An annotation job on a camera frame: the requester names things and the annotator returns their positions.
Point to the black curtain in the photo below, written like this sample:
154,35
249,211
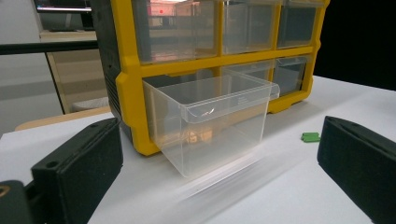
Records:
358,40

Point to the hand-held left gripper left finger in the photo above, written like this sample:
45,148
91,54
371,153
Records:
81,161

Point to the black horizontal frame beam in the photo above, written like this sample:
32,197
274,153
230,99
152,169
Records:
46,47

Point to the clear plastic drawer bin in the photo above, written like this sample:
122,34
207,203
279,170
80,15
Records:
218,140

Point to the yellow black drawer organizer cabinet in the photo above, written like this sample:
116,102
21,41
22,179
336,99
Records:
130,93

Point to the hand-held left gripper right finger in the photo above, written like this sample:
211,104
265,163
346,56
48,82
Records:
361,158

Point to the small green plastic block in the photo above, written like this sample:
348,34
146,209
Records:
310,137

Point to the wooden table slab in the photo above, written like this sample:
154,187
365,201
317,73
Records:
62,118

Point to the grid of clear cabinet drawers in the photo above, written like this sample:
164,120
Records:
249,28

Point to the light wooden cabinet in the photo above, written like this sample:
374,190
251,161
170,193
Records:
81,74

